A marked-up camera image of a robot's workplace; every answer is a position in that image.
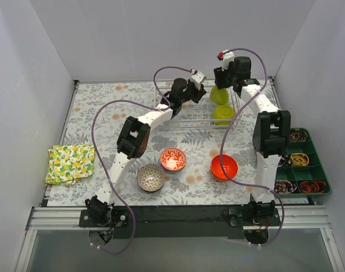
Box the lime green bowl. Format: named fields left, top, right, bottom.
left=212, top=104, right=235, bottom=125
left=210, top=85, right=229, bottom=105

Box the white wire dish rack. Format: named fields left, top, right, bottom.
left=154, top=78, right=244, bottom=130

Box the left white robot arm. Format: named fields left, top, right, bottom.
left=86, top=74, right=206, bottom=227

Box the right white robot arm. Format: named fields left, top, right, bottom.
left=214, top=52, right=291, bottom=225

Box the floral patterned table mat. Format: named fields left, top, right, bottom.
left=47, top=79, right=280, bottom=206

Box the red white floral bowl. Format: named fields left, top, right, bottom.
left=160, top=147, right=187, bottom=173

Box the orange red bowl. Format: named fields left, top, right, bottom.
left=210, top=154, right=238, bottom=182

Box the grey geometric patterned bowl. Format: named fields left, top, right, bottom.
left=137, top=164, right=166, bottom=193

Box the black dotted rolled ribbon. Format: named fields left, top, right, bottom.
left=278, top=154, right=291, bottom=167

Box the yellow rolled ribbon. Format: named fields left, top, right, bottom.
left=290, top=153, right=309, bottom=167

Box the green compartment tray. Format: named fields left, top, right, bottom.
left=275, top=128, right=331, bottom=198

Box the dark floral rolled ribbon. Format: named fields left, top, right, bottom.
left=274, top=180, right=297, bottom=194

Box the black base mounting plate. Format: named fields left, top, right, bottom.
left=78, top=204, right=282, bottom=239

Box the lemon print folded cloth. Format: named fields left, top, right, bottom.
left=45, top=144, right=95, bottom=186

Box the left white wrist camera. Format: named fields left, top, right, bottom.
left=190, top=69, right=206, bottom=88

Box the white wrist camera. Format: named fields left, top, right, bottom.
left=218, top=50, right=235, bottom=71
left=190, top=69, right=206, bottom=88

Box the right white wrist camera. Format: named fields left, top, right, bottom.
left=218, top=50, right=235, bottom=71

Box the aluminium front rail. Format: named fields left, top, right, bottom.
left=26, top=205, right=331, bottom=230

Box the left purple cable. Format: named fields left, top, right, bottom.
left=91, top=66, right=197, bottom=254

